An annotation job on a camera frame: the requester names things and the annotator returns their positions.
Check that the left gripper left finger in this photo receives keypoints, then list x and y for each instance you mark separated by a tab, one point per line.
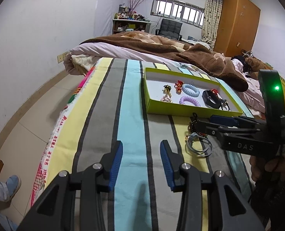
54	209

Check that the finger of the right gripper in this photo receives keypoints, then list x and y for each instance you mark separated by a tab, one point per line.
239	122
207	128

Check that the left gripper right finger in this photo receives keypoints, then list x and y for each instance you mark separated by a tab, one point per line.
227	209

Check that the black hair tie teal bead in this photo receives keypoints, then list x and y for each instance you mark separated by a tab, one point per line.
224	104

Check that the person's right hand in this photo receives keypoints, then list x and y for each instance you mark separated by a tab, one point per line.
260	165

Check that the black fitness band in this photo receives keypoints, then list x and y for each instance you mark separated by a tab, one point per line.
210	99

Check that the blue shoe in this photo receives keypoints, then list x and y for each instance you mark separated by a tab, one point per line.
13	184

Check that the green shallow box tray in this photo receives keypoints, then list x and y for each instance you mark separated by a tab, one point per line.
190	100

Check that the black gold small charm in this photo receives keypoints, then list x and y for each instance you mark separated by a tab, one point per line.
167	89

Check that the brown teddy bear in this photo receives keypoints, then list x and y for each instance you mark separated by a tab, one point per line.
252	67

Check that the brown fleece blanket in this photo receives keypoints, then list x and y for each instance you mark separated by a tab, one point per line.
197	55

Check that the orange wooden wardrobe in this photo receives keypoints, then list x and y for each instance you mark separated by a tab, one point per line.
237	27

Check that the black office chair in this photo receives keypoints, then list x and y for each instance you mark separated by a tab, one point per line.
170	29

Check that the striped bed sheet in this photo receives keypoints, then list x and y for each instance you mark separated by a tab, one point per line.
109	107

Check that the barred window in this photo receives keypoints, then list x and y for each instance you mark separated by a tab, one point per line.
178	10

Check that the patterned curtain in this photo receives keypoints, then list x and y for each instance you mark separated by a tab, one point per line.
211	18

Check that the cluttered wooden desk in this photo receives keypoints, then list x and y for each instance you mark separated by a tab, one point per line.
125	21

